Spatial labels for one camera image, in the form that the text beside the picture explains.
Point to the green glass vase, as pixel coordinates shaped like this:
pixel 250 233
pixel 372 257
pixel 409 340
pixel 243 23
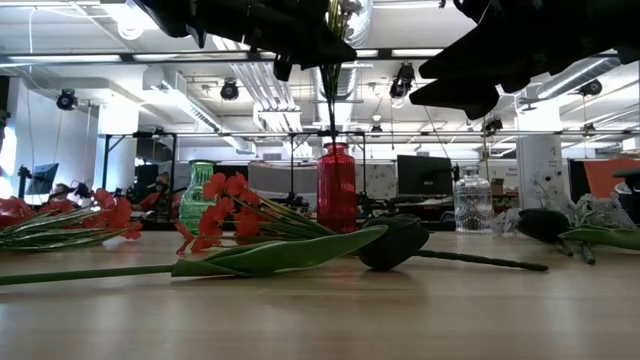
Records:
pixel 192 200

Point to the person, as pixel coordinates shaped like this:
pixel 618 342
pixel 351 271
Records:
pixel 161 186

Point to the black aluminium table frame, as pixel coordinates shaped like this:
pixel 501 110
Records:
pixel 440 226

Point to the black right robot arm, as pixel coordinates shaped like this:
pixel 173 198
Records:
pixel 610 25

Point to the white column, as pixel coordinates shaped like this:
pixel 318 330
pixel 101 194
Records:
pixel 540 170

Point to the black office chair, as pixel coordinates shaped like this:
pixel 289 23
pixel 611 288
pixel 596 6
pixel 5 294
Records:
pixel 631 192

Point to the long ceiling light bar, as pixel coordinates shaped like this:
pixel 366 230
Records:
pixel 367 52
pixel 150 57
pixel 415 52
pixel 65 58

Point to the black metal rack frame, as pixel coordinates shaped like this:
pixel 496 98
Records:
pixel 105 160

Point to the clear glass vase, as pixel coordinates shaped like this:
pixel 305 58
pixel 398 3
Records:
pixel 472 200

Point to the black computer monitor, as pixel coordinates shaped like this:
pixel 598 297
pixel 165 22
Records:
pixel 425 175

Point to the red glass vase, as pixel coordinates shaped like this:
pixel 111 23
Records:
pixel 336 190

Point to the red artificial flower bunch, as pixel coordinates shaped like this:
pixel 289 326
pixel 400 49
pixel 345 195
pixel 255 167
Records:
pixel 220 187
pixel 12 207
pixel 117 212

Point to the black artificial tulip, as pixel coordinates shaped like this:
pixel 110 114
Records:
pixel 395 245
pixel 542 225

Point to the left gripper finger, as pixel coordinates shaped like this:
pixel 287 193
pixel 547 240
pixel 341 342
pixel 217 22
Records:
pixel 325 52

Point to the small monitor on arm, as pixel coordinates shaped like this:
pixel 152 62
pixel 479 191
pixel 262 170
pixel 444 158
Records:
pixel 44 177

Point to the orange partition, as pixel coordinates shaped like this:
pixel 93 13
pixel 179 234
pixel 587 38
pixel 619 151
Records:
pixel 600 180

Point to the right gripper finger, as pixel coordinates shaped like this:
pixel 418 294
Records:
pixel 465 95
pixel 470 55

